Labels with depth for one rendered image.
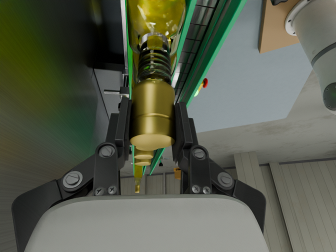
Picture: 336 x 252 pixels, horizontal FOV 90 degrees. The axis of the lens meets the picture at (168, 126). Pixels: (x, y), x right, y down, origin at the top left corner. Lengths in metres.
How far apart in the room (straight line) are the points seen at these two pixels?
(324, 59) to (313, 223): 7.24
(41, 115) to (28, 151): 0.04
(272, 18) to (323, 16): 0.11
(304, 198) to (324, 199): 0.53
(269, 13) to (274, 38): 0.10
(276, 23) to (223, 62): 0.20
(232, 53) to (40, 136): 0.63
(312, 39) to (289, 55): 0.25
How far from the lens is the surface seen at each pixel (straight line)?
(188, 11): 0.32
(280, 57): 0.80
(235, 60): 0.73
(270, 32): 0.66
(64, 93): 0.29
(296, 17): 0.64
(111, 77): 0.56
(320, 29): 0.57
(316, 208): 7.67
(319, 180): 7.79
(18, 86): 0.20
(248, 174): 5.22
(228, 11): 0.36
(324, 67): 0.53
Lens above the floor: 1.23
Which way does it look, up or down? 24 degrees down
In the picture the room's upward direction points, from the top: 178 degrees clockwise
